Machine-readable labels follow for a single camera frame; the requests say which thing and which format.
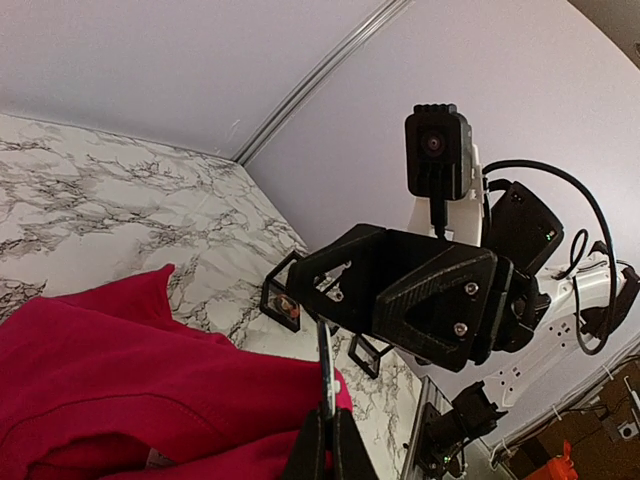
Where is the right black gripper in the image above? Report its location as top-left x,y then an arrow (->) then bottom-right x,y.
367,227 -> 554,374

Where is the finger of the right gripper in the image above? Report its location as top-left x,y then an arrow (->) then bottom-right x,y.
288,224 -> 395,333

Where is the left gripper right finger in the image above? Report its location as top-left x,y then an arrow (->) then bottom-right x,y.
332,409 -> 378,480

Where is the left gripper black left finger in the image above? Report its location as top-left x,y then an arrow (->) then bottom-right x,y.
284,408 -> 325,480

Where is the brown round brooch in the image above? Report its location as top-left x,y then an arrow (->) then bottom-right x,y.
273,294 -> 300,319

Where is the red t-shirt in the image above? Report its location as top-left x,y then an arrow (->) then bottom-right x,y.
1,265 -> 323,479

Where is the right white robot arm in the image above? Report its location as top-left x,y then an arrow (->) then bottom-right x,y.
286,161 -> 639,479

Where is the black open display box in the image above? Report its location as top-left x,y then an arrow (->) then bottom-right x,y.
259,250 -> 302,333
348,335 -> 394,379

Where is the orange plastic jar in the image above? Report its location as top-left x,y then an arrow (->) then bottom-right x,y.
526,440 -> 579,480

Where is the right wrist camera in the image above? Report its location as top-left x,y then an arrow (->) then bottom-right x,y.
404,104 -> 485,246

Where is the right aluminium frame post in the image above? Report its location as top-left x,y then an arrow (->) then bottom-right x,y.
231,0 -> 414,167

